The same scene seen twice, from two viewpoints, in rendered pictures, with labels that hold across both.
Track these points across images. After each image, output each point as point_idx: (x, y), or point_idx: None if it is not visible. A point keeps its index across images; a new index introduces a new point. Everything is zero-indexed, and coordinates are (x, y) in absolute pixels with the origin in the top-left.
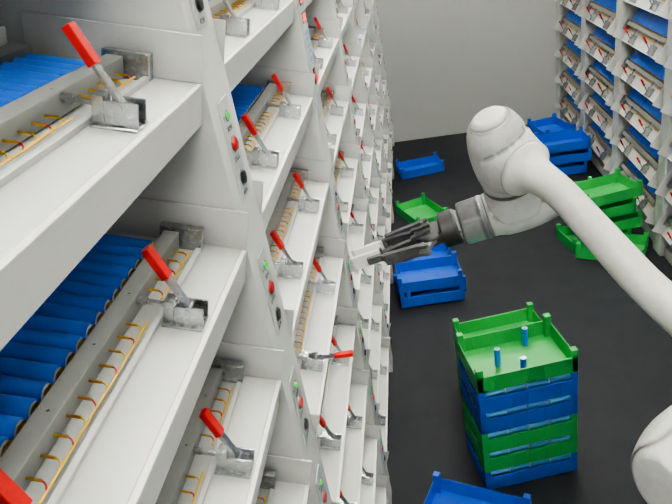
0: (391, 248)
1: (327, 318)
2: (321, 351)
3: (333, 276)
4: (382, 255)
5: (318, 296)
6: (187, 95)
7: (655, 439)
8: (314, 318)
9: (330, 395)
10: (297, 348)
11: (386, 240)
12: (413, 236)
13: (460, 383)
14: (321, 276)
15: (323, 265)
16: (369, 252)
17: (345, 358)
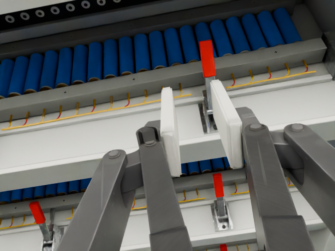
0: (143, 166)
1: (119, 143)
2: (21, 158)
3: (275, 116)
4: (134, 152)
5: (186, 111)
6: None
7: None
8: (113, 124)
9: (143, 220)
10: (9, 121)
11: (245, 140)
12: (164, 242)
13: None
14: (261, 97)
15: (308, 89)
16: (162, 113)
17: (216, 221)
